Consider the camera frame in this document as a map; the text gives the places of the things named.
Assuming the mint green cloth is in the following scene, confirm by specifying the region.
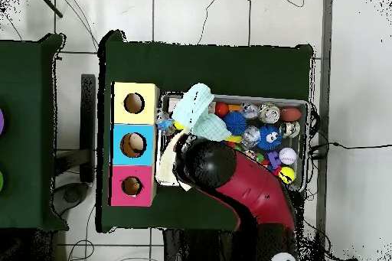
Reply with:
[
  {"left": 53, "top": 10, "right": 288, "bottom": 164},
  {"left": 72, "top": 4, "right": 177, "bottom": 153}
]
[{"left": 171, "top": 82, "right": 233, "bottom": 143}]

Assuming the cream yellow cloth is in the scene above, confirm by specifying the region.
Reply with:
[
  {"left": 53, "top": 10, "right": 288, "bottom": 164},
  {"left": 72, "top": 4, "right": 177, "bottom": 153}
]
[{"left": 155, "top": 130, "right": 192, "bottom": 192}]

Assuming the metal mesh bin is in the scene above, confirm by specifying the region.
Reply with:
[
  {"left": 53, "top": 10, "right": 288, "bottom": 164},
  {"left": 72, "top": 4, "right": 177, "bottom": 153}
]
[{"left": 154, "top": 90, "right": 309, "bottom": 194}]

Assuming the plain wooden cube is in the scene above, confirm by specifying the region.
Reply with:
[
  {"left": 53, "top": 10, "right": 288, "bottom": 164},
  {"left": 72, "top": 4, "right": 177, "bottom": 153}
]
[{"left": 167, "top": 97, "right": 182, "bottom": 113}]

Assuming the dark green table cloth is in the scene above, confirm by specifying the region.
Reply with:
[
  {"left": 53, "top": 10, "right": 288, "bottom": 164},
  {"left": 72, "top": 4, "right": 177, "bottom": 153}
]
[{"left": 96, "top": 30, "right": 315, "bottom": 233}]

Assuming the blue puffer ball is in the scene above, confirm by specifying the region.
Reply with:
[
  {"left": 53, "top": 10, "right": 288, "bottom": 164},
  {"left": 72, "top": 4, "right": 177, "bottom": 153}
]
[{"left": 256, "top": 124, "right": 283, "bottom": 151}]

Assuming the white baseball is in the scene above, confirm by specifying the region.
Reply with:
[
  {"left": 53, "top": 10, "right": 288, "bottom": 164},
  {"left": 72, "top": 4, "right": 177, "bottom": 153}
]
[{"left": 278, "top": 147, "right": 298, "bottom": 165}]

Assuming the black upright panel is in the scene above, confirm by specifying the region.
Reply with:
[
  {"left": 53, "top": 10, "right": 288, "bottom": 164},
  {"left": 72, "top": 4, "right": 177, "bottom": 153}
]
[{"left": 80, "top": 73, "right": 96, "bottom": 182}]

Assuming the grey floor stand base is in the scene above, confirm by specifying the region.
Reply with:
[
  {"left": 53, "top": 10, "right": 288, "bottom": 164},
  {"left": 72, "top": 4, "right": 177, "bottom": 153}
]
[{"left": 50, "top": 181, "right": 90, "bottom": 217}]

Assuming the green cloth side table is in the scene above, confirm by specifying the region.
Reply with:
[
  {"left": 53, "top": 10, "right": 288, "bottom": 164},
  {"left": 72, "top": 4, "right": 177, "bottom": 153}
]
[{"left": 0, "top": 33, "right": 70, "bottom": 231}]

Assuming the dark slanted rod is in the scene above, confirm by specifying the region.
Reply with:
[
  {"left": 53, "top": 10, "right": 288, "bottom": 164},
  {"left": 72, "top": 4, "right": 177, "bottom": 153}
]
[{"left": 31, "top": 0, "right": 64, "bottom": 20}]

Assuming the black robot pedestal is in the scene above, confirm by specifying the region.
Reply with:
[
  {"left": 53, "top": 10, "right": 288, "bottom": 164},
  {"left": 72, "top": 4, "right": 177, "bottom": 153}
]
[{"left": 162, "top": 228, "right": 243, "bottom": 261}]

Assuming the thin black floor cable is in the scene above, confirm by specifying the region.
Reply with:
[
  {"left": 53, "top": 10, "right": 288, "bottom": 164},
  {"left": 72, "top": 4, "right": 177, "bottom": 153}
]
[{"left": 197, "top": 0, "right": 224, "bottom": 45}]

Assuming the black floor power cable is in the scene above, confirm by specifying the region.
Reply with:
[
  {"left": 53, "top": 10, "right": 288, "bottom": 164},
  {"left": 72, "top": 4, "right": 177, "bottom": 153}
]
[{"left": 309, "top": 141, "right": 392, "bottom": 152}]

